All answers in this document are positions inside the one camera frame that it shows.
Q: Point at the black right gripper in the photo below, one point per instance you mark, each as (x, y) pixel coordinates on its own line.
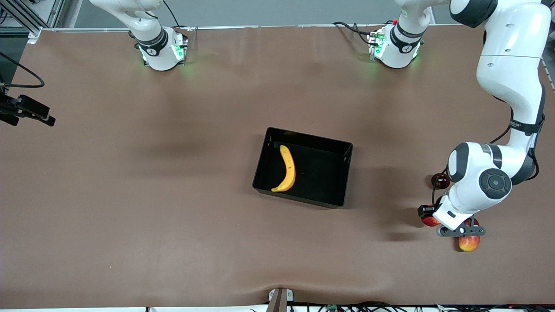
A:
(13, 107)

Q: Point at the small red apple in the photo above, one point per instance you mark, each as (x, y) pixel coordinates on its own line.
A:
(429, 222)

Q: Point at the black plastic box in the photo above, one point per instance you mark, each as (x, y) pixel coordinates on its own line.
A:
(312, 190)

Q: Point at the yellow banana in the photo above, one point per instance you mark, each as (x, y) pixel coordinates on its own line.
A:
(289, 170)

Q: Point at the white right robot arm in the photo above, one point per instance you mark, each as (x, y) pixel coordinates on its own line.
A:
(161, 58)

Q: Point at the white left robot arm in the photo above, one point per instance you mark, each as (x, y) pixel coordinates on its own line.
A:
(511, 56)

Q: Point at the dark purple plum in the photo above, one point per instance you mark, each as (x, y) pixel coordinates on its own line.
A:
(440, 183)

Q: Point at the red yellow mango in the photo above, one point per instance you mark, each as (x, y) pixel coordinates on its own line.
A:
(469, 244)

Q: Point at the small green circuit board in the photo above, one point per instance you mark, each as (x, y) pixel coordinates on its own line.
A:
(332, 307)

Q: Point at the large table cover mat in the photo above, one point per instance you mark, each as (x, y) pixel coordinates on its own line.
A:
(195, 242)

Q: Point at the aluminium extrusion frame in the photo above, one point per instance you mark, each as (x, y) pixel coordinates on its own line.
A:
(56, 11)

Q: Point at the front camera mount post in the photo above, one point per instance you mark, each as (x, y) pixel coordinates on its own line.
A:
(279, 303)

